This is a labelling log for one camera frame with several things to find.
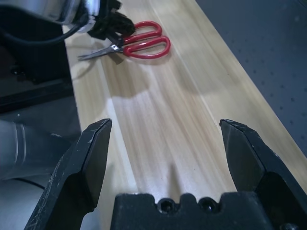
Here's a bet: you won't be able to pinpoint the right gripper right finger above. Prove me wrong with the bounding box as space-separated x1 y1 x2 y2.
219 118 307 230

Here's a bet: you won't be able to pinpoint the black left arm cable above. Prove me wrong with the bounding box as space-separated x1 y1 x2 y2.
0 23 80 45

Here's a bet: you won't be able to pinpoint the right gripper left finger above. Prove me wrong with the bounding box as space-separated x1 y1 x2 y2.
24 118 113 230

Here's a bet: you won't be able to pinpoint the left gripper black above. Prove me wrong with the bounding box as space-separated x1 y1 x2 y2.
87 0 136 48

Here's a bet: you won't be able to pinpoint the red handled scissors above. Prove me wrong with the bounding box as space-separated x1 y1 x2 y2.
77 21 171 60

